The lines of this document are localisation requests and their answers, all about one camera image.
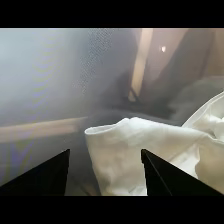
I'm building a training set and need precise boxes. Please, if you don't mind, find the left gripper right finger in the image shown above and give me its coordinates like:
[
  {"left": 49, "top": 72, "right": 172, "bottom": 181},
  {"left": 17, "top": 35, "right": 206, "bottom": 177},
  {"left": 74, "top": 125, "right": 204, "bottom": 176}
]
[{"left": 140, "top": 148, "right": 224, "bottom": 197}]

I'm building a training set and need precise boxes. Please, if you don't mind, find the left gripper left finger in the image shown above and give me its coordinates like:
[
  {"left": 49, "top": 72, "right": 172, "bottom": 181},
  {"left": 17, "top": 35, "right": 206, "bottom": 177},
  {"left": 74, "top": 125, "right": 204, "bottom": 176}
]
[{"left": 0, "top": 148, "right": 71, "bottom": 197}]

